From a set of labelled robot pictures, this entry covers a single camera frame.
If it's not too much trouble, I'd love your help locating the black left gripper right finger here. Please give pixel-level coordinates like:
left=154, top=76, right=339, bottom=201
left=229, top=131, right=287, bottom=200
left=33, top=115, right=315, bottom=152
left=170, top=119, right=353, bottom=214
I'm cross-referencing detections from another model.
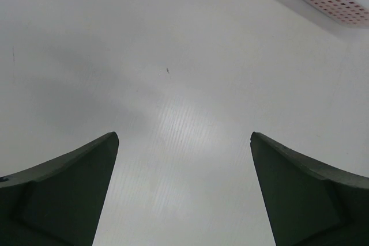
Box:
left=250, top=132, right=368, bottom=245

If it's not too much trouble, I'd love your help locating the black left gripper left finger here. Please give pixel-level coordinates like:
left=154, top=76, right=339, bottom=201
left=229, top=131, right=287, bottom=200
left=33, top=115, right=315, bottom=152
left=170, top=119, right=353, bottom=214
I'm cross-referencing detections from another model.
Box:
left=1, top=132, right=119, bottom=245

